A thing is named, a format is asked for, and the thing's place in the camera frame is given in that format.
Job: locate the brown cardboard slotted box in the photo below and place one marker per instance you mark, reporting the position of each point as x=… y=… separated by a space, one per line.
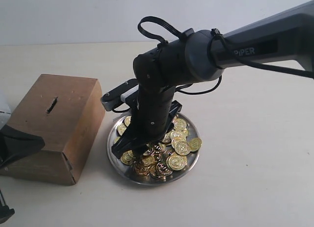
x=66 y=112

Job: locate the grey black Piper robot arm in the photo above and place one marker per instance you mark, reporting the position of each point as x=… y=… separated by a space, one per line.
x=282 y=43

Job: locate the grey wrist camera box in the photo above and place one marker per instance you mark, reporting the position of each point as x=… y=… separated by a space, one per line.
x=117 y=96

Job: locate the gold coin right middle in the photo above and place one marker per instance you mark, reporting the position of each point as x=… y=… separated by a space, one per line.
x=182 y=148

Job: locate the gold coin right front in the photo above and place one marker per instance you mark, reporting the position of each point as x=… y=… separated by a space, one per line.
x=176 y=162

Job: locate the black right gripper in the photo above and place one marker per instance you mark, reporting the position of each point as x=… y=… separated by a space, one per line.
x=150 y=120

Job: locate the gold coin on plate rim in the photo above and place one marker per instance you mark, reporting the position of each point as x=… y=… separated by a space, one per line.
x=195 y=144

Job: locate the round silver metal plate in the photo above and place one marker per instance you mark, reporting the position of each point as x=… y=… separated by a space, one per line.
x=150 y=168

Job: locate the gold coin upper right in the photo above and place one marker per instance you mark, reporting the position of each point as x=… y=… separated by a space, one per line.
x=180 y=124

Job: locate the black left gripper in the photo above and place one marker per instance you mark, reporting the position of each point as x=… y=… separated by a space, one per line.
x=15 y=145

